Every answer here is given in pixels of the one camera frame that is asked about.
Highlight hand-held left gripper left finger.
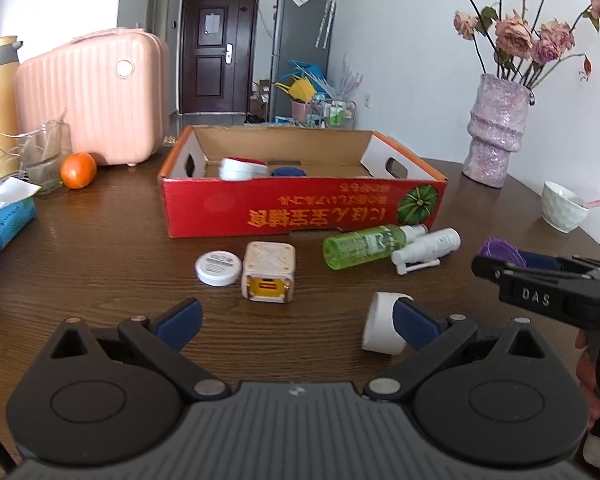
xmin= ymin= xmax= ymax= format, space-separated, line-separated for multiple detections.
xmin=40 ymin=297 xmax=232 ymax=403

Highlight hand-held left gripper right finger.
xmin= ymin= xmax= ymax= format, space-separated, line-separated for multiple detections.
xmin=363 ymin=297 xmax=559 ymax=403

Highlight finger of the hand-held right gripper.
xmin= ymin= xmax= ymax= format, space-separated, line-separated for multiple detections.
xmin=522 ymin=252 xmax=600 ymax=281
xmin=472 ymin=254 xmax=581 ymax=317

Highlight purple bottle cap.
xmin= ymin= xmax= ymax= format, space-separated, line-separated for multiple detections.
xmin=480 ymin=237 xmax=523 ymax=266

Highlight white round tin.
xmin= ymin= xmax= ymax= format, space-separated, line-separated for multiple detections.
xmin=195 ymin=250 xmax=243 ymax=288

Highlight white spray bottle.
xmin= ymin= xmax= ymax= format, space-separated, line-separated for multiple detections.
xmin=391 ymin=228 xmax=462 ymax=276

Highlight green spray bottle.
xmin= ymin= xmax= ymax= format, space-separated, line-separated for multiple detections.
xmin=322 ymin=224 xmax=429 ymax=271

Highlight beige and yellow charger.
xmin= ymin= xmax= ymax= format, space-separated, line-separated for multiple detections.
xmin=241 ymin=241 xmax=297 ymax=304

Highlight red cardboard box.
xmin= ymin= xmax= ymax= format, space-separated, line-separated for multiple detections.
xmin=158 ymin=125 xmax=449 ymax=239

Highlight white red container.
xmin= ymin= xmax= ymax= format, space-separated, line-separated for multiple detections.
xmin=218 ymin=157 xmax=271 ymax=182

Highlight person's right hand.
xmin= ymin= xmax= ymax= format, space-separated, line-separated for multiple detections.
xmin=575 ymin=331 xmax=600 ymax=431

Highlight white dimpled cup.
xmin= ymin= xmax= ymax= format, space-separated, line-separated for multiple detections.
xmin=541 ymin=181 xmax=591 ymax=233

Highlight pink textured vase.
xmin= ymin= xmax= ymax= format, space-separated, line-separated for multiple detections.
xmin=462 ymin=73 xmax=536 ymax=188

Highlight orange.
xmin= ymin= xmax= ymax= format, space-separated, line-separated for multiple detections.
xmin=60 ymin=152 xmax=98 ymax=190

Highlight blue tissue pack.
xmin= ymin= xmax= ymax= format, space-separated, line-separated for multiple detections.
xmin=0 ymin=177 xmax=42 ymax=272

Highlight glass measuring cup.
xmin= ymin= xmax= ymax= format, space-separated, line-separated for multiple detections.
xmin=15 ymin=121 xmax=73 ymax=195

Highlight dried pink rose bouquet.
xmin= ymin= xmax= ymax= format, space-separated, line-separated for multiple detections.
xmin=417 ymin=0 xmax=600 ymax=86

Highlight pink suitcase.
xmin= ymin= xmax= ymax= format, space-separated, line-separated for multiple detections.
xmin=14 ymin=28 xmax=171 ymax=167

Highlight brown cardboard carton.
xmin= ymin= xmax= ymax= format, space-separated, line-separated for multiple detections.
xmin=252 ymin=80 xmax=273 ymax=116

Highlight dark brown entrance door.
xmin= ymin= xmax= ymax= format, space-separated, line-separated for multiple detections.
xmin=180 ymin=0 xmax=260 ymax=115

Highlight dried lavender bunch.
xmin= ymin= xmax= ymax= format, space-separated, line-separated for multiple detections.
xmin=337 ymin=57 xmax=363 ymax=101

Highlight yellow watering can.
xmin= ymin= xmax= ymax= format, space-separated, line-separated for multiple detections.
xmin=277 ymin=77 xmax=313 ymax=103

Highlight blue plastic hanger bundle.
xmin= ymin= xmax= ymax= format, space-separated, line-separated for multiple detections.
xmin=275 ymin=59 xmax=328 ymax=86

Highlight white interior door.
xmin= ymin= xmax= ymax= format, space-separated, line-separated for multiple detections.
xmin=149 ymin=0 xmax=171 ymax=116

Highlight grey refrigerator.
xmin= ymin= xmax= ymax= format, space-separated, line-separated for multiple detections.
xmin=270 ymin=0 xmax=337 ymax=123

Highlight clear hanging umbrella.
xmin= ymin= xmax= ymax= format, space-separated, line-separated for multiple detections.
xmin=320 ymin=0 xmax=338 ymax=48

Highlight white cable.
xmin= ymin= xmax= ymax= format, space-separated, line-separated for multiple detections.
xmin=0 ymin=129 xmax=46 ymax=181

